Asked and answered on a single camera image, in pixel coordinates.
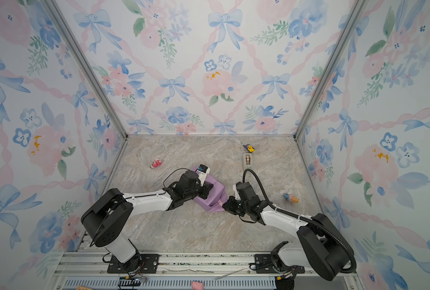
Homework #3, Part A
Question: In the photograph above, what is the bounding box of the aluminium corner post right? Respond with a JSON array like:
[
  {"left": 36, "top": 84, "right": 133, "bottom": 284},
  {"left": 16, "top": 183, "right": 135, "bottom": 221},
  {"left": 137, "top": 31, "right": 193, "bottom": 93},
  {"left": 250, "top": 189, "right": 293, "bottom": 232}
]
[{"left": 294, "top": 0, "right": 367, "bottom": 142}]

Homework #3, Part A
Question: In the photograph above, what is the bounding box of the grey tape dispenser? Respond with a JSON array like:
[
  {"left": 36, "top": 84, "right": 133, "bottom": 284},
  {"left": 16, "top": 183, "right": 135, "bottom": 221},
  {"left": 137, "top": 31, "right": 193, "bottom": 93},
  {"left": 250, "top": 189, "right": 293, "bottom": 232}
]
[{"left": 242, "top": 153, "right": 252, "bottom": 170}]

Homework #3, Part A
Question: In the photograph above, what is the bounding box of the grey slotted cable duct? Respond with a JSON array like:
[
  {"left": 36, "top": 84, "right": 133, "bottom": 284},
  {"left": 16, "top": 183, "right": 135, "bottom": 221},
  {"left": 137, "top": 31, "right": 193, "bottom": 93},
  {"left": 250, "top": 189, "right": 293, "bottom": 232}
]
[{"left": 57, "top": 277, "right": 277, "bottom": 290}]

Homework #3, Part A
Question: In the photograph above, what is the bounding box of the aluminium corner post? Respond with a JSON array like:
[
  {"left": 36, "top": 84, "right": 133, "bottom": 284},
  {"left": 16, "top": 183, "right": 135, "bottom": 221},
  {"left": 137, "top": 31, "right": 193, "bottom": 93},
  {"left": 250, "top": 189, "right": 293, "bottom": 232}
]
[
  {"left": 294, "top": 0, "right": 367, "bottom": 142},
  {"left": 41, "top": 0, "right": 128, "bottom": 140}
]

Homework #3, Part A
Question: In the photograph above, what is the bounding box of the black corrugated cable conduit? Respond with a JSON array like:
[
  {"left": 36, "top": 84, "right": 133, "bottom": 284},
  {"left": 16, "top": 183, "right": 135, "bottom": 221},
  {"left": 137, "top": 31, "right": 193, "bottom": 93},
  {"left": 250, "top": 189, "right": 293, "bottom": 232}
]
[{"left": 242, "top": 168, "right": 357, "bottom": 274}]

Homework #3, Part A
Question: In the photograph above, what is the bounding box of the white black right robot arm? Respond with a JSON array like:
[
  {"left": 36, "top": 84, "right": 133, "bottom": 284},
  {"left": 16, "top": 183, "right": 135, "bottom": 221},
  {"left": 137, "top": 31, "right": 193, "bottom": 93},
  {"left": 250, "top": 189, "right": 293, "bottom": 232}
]
[{"left": 222, "top": 196, "right": 357, "bottom": 281}]

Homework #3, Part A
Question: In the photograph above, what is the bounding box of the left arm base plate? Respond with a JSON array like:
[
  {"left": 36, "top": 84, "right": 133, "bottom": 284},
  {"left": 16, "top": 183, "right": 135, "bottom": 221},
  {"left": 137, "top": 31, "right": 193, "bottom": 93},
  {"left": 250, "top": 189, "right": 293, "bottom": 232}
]
[{"left": 106, "top": 253, "right": 160, "bottom": 274}]

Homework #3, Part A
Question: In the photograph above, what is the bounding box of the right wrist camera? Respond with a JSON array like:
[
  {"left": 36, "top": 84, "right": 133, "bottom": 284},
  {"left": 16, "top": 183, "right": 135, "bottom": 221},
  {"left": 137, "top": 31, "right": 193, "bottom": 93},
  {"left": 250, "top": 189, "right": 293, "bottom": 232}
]
[{"left": 233, "top": 182, "right": 260, "bottom": 205}]

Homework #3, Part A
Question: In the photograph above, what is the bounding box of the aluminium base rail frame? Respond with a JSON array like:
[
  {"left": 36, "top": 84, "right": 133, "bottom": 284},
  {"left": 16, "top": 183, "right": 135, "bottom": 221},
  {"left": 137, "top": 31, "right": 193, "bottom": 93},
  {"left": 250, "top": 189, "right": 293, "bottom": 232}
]
[{"left": 47, "top": 249, "right": 363, "bottom": 290}]

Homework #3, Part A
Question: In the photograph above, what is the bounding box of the pink purple wrapping paper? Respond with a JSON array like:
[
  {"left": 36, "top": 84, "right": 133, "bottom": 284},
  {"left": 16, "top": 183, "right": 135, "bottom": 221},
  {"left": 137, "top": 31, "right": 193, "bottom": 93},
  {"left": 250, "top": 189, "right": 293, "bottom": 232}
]
[{"left": 194, "top": 174, "right": 228, "bottom": 213}]

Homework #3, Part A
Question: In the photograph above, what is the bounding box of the yellow purple toy figure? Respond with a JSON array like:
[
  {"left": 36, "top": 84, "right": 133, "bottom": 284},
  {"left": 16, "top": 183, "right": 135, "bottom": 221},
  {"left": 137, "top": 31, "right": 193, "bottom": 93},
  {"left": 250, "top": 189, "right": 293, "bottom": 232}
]
[{"left": 243, "top": 144, "right": 256, "bottom": 153}]

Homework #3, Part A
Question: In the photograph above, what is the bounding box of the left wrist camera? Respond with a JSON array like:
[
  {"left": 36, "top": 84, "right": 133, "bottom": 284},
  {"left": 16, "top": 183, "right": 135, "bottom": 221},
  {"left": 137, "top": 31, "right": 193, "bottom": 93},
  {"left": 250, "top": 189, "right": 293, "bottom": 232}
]
[{"left": 176, "top": 164, "right": 210, "bottom": 191}]

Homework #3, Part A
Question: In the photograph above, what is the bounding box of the aluminium corner post left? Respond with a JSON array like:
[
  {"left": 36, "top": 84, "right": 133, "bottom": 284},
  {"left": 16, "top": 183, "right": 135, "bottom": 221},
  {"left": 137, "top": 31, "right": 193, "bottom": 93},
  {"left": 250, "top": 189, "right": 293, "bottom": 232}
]
[{"left": 41, "top": 0, "right": 128, "bottom": 140}]

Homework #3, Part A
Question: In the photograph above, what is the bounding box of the pink object front edge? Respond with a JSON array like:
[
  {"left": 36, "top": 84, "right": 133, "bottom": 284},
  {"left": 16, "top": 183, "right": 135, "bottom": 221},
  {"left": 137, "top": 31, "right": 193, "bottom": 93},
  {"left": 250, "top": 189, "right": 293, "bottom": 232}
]
[{"left": 191, "top": 281, "right": 204, "bottom": 290}]

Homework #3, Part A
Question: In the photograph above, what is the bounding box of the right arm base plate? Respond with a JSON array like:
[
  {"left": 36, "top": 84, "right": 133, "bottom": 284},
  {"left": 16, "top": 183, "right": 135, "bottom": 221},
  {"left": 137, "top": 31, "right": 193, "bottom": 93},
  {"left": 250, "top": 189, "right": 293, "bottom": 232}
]
[{"left": 250, "top": 254, "right": 305, "bottom": 275}]

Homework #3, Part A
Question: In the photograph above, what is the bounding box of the blue pink toy figure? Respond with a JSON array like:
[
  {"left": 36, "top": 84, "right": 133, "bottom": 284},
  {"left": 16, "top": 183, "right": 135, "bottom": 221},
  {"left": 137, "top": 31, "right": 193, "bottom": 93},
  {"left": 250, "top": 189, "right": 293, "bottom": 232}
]
[{"left": 283, "top": 193, "right": 299, "bottom": 204}]

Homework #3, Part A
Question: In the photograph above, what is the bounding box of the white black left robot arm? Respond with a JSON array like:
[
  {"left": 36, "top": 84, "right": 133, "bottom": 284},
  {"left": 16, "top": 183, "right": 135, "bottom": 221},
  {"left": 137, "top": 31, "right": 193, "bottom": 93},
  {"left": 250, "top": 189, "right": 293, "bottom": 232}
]
[{"left": 80, "top": 181, "right": 222, "bottom": 274}]

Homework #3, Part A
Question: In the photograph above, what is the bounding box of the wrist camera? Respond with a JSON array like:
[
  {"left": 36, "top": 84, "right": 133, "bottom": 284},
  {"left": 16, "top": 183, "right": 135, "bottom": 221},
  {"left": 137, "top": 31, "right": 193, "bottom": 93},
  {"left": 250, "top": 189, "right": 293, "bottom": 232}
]
[
  {"left": 233, "top": 182, "right": 260, "bottom": 205},
  {"left": 176, "top": 164, "right": 210, "bottom": 191}
]

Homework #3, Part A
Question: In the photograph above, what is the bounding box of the red pink toy figure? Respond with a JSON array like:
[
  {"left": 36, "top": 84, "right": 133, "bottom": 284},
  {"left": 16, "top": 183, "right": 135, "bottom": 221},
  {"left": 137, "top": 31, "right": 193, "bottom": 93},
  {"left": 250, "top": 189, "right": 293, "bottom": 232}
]
[{"left": 150, "top": 159, "right": 163, "bottom": 169}]

